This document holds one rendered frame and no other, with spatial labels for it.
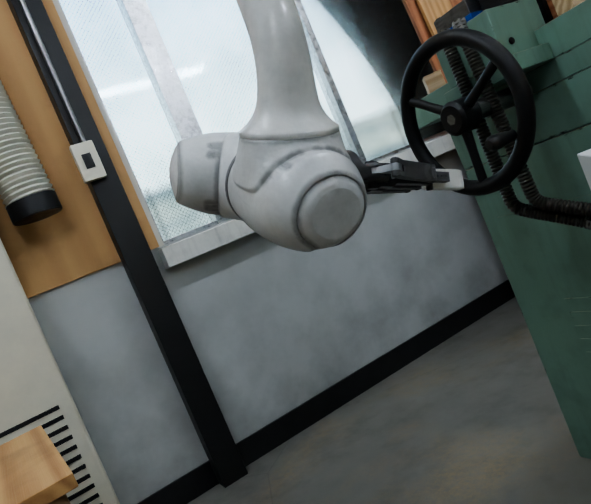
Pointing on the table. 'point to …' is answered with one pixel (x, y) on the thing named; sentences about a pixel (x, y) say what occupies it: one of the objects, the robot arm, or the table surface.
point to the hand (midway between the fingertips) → (442, 179)
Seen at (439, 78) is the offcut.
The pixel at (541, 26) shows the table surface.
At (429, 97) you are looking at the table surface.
